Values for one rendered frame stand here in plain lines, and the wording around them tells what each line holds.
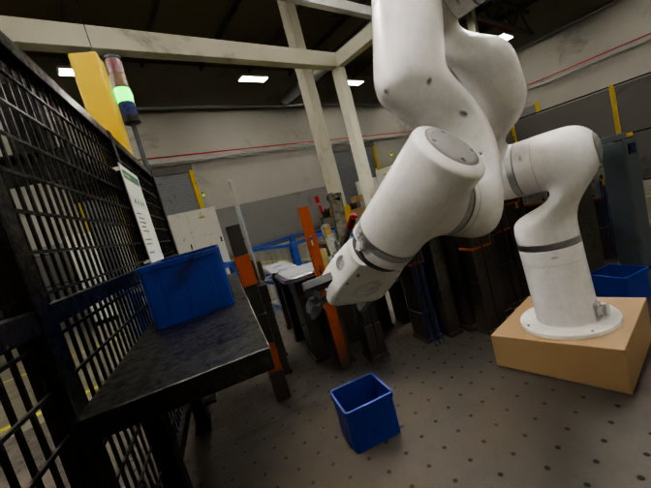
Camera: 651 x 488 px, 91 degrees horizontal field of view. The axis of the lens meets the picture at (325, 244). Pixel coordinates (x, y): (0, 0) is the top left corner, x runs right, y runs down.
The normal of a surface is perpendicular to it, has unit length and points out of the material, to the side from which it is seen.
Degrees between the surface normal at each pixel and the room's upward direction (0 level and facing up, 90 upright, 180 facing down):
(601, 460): 0
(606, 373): 90
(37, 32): 90
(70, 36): 90
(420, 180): 101
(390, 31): 66
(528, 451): 0
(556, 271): 90
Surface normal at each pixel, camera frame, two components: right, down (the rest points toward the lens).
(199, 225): 0.61, -0.07
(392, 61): -0.62, -0.05
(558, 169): -0.71, 0.37
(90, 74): 0.32, 0.02
